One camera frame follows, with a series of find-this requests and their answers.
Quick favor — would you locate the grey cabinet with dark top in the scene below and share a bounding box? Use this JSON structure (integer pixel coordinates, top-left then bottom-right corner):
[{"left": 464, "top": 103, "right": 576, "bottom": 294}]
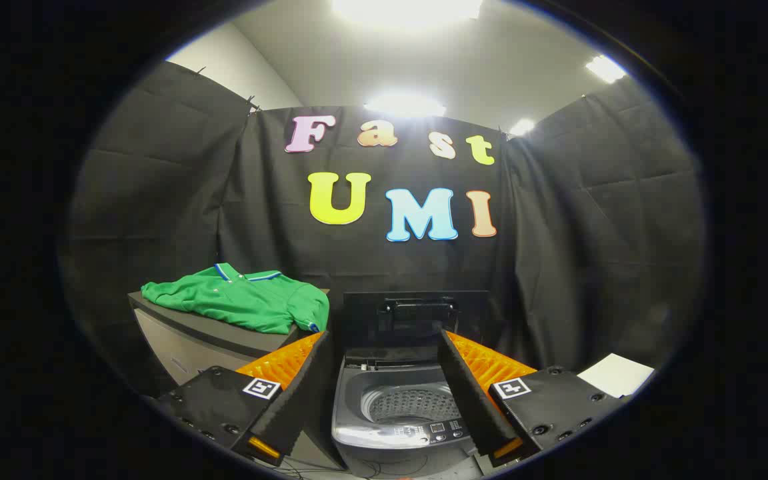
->
[{"left": 127, "top": 290, "right": 331, "bottom": 401}]

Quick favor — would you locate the green polo shirt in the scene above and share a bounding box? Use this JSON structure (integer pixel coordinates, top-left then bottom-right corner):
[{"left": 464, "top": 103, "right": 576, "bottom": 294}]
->
[{"left": 141, "top": 263, "right": 330, "bottom": 335}]

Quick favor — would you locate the black backdrop cloth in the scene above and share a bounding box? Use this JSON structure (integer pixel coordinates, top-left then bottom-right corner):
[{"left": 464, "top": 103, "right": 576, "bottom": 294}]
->
[{"left": 57, "top": 61, "right": 708, "bottom": 401}]

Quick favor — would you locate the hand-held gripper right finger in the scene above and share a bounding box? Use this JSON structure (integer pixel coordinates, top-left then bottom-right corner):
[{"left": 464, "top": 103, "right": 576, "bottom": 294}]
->
[{"left": 437, "top": 328, "right": 625, "bottom": 469}]

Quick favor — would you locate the grey washing machine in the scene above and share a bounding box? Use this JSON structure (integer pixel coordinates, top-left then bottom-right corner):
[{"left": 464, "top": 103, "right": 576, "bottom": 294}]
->
[{"left": 331, "top": 347, "right": 485, "bottom": 479}]

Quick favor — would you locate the white flat board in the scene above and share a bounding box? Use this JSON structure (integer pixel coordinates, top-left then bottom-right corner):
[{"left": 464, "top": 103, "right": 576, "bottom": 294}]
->
[{"left": 577, "top": 353, "right": 655, "bottom": 399}]

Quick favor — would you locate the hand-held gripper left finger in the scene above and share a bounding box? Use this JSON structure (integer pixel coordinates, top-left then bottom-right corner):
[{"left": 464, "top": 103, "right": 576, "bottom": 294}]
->
[{"left": 157, "top": 331, "right": 333, "bottom": 467}]

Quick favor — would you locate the large ceiling light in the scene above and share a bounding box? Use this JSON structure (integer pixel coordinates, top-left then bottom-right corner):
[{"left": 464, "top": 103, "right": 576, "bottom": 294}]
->
[{"left": 331, "top": 0, "right": 485, "bottom": 27}]

